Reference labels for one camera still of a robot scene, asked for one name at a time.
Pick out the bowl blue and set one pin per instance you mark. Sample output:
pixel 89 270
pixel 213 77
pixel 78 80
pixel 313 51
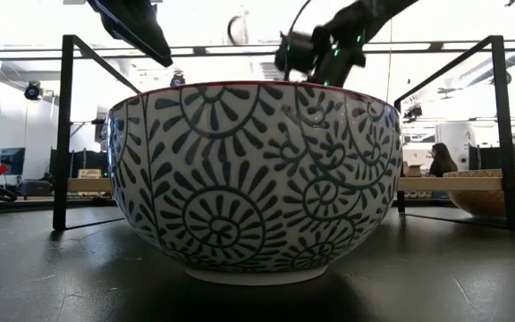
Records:
pixel 476 203

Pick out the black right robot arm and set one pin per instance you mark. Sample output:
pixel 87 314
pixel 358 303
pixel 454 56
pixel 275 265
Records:
pixel 387 11

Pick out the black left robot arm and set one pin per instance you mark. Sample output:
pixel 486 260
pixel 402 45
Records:
pixel 137 27

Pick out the wooden shelf with black legs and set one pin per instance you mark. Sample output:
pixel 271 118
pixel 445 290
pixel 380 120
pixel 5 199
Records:
pixel 449 183

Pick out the ceiling air vent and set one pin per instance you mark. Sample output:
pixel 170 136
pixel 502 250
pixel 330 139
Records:
pixel 270 70

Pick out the ceiling light strip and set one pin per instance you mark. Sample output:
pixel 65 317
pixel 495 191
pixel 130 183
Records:
pixel 222 48

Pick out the cardboard box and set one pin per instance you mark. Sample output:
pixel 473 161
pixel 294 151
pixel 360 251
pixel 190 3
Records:
pixel 413 170

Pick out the person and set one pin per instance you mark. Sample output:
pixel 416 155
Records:
pixel 441 160

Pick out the white cylindrical appliance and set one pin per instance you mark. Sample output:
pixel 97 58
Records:
pixel 463 143

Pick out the red-rimmed swirl patterned bowl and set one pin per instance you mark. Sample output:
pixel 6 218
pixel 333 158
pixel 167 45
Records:
pixel 248 179

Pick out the black ceiling spotlight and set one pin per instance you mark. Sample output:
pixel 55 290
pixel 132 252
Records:
pixel 177 79
pixel 32 90

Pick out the black monitor back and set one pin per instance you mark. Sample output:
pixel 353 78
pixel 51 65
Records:
pixel 481 157

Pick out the small printed box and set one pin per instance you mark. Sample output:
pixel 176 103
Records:
pixel 89 173

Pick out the dark desk monitor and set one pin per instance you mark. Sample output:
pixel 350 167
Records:
pixel 6 161

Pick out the black table mat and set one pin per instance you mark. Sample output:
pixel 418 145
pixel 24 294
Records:
pixel 61 277

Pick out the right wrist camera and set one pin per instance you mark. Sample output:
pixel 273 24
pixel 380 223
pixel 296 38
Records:
pixel 295 53

